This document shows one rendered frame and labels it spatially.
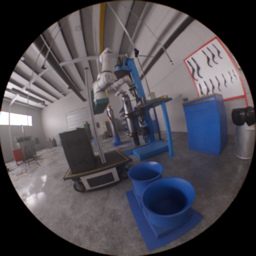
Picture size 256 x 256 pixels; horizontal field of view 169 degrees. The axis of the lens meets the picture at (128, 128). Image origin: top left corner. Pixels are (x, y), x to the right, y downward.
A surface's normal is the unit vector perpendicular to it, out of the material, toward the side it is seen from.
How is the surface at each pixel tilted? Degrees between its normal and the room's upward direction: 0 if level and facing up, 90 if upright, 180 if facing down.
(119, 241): 0
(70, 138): 90
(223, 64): 90
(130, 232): 0
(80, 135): 90
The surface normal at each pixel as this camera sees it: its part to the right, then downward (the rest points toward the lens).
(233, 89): -0.95, 0.23
